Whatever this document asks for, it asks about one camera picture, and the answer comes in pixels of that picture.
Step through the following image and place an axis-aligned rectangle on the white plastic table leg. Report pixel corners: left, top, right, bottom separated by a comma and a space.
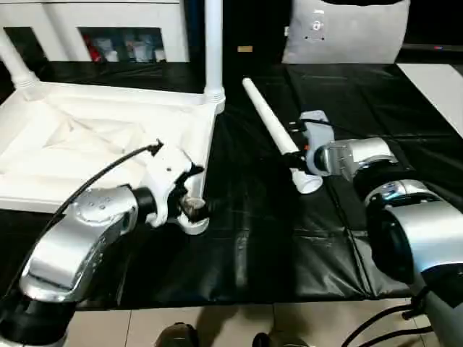
241, 77, 323, 195
203, 0, 226, 106
0, 27, 46, 102

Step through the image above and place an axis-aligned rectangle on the white plastic table top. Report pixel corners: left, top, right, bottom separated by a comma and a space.
0, 81, 226, 236

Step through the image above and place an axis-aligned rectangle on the black table mat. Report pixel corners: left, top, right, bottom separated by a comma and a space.
0, 59, 463, 310

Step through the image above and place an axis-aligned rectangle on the grey cushion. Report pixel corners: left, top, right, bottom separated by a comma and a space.
281, 0, 412, 65

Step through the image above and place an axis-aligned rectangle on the dark left robot foot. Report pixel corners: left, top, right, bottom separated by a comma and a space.
157, 322, 196, 347

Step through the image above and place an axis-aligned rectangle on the black cabinet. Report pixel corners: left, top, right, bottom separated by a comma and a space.
187, 0, 294, 66

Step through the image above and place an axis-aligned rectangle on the white flat board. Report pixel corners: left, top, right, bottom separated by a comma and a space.
396, 63, 463, 140

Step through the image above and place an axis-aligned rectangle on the black low furniture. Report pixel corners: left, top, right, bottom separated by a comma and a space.
397, 43, 463, 65

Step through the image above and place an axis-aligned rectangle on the white glass-door cabinet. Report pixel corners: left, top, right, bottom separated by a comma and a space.
0, 0, 191, 62

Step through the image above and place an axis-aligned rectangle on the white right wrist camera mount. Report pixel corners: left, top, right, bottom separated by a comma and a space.
298, 110, 334, 174

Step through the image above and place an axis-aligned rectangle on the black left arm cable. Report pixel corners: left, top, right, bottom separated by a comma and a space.
0, 139, 166, 301

